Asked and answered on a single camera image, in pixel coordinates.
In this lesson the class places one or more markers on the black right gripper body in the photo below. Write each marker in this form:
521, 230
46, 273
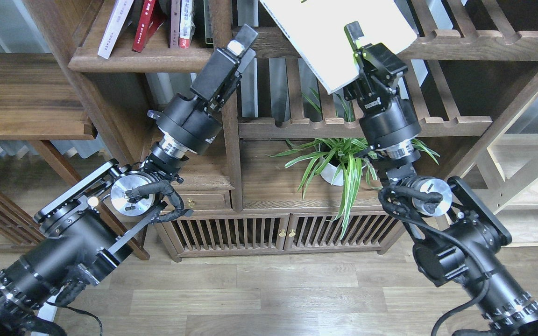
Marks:
388, 120

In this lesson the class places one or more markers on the dark wooden bookshelf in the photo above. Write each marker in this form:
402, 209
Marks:
485, 58

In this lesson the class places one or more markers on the light wooden shelf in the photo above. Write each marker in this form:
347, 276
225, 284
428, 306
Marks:
503, 168

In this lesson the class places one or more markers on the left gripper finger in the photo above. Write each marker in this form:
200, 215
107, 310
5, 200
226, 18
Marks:
243, 40

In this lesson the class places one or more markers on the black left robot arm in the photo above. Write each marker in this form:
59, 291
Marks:
87, 228

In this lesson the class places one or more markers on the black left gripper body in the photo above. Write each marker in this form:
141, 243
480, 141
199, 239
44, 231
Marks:
187, 123

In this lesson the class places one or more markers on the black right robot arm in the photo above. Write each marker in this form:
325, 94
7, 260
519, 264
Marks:
456, 237

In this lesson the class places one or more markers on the red white upright book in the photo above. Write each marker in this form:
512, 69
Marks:
186, 24

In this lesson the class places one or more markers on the brass drawer knob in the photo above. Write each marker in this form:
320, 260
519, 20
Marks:
191, 203

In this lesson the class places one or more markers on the spider plant leaves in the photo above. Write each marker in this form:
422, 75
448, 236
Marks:
355, 168

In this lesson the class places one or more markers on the dark wooden side shelf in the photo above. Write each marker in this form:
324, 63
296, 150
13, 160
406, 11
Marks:
56, 127

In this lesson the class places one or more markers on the white plant pot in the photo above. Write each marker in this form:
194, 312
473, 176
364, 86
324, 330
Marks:
329, 172

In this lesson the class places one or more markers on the yellow green book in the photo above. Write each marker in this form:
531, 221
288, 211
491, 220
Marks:
315, 28

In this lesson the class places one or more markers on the dark upright book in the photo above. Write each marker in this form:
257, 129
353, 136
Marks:
208, 24

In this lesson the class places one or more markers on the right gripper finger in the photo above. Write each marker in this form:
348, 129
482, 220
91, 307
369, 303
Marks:
355, 35

